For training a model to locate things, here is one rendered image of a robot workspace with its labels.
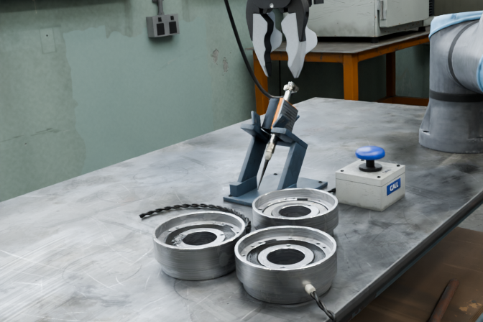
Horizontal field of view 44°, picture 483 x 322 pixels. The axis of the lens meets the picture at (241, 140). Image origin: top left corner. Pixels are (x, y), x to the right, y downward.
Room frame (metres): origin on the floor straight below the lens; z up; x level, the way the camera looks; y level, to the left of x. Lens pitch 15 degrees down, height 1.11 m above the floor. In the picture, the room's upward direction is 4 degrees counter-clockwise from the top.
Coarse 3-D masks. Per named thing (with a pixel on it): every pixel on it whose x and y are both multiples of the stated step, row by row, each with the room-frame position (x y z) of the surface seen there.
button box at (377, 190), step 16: (336, 176) 0.79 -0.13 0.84; (352, 176) 0.77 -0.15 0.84; (368, 176) 0.76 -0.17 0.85; (384, 176) 0.76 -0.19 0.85; (400, 176) 0.78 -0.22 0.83; (336, 192) 0.79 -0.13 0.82; (352, 192) 0.77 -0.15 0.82; (368, 192) 0.76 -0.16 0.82; (384, 192) 0.75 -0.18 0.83; (400, 192) 0.78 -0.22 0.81; (368, 208) 0.76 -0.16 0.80; (384, 208) 0.75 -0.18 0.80
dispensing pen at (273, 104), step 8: (288, 88) 0.87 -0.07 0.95; (296, 88) 0.89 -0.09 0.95; (288, 96) 0.87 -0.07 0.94; (272, 104) 0.86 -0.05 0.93; (272, 112) 0.85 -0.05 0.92; (264, 120) 0.85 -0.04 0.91; (272, 120) 0.84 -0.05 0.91; (264, 128) 0.84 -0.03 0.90; (272, 136) 0.84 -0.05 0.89; (272, 144) 0.84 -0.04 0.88; (272, 152) 0.83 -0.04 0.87; (264, 160) 0.83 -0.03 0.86; (264, 168) 0.82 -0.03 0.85
